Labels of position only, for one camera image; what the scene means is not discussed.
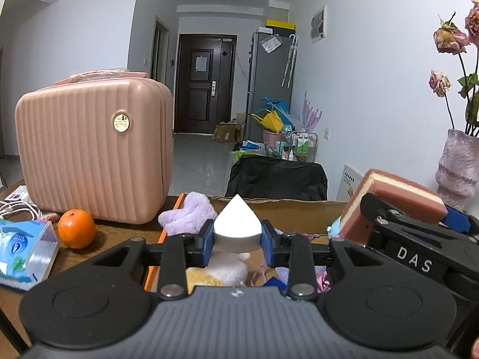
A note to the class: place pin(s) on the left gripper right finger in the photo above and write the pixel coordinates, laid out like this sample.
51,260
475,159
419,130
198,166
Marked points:
296,252

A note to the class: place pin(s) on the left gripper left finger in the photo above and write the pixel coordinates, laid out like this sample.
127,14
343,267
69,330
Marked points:
175,255

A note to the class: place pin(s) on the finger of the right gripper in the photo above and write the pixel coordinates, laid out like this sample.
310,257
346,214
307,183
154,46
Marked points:
391,224
457,220

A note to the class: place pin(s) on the pink layered sponge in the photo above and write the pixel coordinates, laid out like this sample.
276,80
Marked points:
403,195

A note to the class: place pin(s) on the yellow white plush toy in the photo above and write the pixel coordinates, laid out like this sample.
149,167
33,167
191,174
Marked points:
223,270

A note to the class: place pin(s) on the white makeup sponge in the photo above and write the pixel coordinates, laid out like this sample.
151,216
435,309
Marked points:
237,228

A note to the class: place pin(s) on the blue soft tissue pack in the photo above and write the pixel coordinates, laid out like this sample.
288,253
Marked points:
28,250

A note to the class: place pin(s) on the purple satin scrunchie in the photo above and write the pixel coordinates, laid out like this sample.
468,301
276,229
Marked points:
323,284

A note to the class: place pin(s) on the light blue plush toy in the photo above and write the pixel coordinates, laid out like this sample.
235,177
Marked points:
334,229

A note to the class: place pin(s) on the pink textured vase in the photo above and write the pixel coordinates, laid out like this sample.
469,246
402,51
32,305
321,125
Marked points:
457,174

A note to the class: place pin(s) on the lilac fluffy plush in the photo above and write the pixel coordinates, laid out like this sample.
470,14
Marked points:
190,218

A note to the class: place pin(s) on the red cardboard box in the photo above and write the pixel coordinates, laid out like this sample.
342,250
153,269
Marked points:
286,215

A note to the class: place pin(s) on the black chair back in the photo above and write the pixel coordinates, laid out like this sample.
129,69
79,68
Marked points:
261,177

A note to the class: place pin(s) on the orange fruit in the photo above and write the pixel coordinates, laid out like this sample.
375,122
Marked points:
76,229

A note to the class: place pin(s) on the purple feather decoration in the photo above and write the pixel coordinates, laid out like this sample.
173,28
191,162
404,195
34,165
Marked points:
310,117

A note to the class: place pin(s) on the brown cardboard box on floor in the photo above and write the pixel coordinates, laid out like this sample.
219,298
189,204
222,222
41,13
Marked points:
228,133

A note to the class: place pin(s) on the yellow bag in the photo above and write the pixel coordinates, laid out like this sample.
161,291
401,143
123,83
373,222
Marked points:
271,121

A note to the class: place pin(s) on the pink ribbed small suitcase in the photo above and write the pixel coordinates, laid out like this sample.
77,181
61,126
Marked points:
101,142

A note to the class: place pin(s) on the grey refrigerator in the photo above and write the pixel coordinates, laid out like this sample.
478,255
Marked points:
268,61

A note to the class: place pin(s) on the dark front door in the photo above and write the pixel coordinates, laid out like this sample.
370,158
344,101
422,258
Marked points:
204,82

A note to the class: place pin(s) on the yellow box on fridge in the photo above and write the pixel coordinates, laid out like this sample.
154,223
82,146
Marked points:
280,25

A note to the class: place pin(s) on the lilac drawstring pouch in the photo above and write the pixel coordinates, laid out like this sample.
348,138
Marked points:
261,274

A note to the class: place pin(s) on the white board against wall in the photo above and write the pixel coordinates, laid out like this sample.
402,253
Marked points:
349,182

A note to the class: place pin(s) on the wire trolley with bottles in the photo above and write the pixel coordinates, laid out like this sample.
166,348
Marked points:
296,146

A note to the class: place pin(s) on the wall electrical panel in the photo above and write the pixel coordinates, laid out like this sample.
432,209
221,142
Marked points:
319,25

